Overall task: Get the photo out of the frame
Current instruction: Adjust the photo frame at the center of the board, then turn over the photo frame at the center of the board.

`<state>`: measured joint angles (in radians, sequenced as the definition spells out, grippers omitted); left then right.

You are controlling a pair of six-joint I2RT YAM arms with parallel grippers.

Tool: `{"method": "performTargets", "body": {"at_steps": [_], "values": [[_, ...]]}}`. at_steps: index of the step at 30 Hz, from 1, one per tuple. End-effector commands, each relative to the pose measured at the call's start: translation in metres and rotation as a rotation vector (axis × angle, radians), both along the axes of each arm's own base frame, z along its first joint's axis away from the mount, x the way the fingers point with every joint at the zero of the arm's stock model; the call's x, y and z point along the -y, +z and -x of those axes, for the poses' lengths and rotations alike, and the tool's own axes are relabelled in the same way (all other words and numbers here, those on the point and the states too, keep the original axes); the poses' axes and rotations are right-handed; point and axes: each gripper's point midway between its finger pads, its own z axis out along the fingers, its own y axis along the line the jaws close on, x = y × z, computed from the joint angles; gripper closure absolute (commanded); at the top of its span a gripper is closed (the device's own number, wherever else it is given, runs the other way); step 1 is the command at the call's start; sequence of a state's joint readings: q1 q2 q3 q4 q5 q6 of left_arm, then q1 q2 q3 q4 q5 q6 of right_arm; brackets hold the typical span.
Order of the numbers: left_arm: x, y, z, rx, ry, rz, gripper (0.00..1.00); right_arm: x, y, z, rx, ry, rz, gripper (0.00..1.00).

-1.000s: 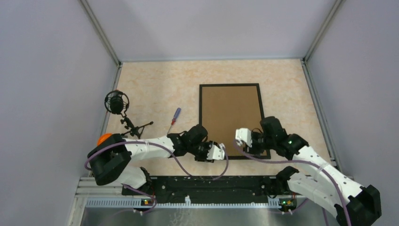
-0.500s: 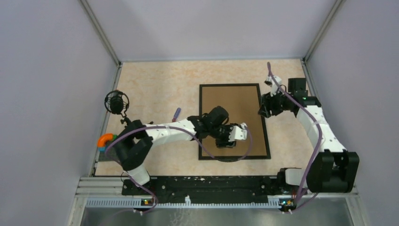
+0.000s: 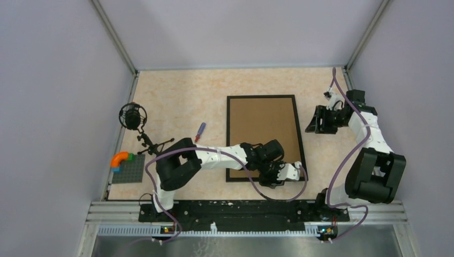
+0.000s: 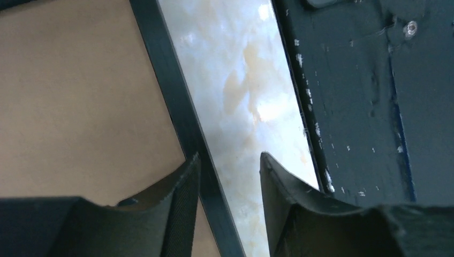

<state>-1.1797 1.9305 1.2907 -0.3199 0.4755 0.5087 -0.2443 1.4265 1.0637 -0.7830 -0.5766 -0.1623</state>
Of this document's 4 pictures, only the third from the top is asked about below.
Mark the orange curved toy brick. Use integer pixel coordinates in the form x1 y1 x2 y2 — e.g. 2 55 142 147
110 152 130 169

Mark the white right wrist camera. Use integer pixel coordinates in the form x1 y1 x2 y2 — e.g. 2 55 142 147
323 89 343 111

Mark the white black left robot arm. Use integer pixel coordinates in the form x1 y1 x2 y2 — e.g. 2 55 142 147
151 138 300 221

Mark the aluminium front frame rail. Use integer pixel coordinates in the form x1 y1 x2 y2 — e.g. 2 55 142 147
86 200 408 239

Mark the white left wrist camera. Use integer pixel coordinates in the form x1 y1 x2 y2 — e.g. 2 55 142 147
278 161 302 181

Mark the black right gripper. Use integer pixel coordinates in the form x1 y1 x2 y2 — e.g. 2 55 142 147
306 105 347 135

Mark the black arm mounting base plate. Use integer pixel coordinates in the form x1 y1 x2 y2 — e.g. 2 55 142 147
138 200 350 232

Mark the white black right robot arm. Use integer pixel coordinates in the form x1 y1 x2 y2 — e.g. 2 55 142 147
305 89 406 221

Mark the blue red handled screwdriver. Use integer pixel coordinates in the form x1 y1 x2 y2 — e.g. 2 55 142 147
194 122 206 143

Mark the black microphone on stand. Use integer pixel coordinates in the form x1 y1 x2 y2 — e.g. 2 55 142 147
118 102 175 155

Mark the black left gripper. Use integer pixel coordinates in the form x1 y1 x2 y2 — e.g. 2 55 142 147
257 158 287 189

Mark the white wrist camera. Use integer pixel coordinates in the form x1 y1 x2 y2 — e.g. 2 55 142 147
323 89 343 111
278 161 302 181

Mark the black wooden picture frame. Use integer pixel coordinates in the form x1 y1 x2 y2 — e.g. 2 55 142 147
226 95 307 170

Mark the grey brick baseplate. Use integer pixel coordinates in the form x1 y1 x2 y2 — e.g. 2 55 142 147
111 154 146 184

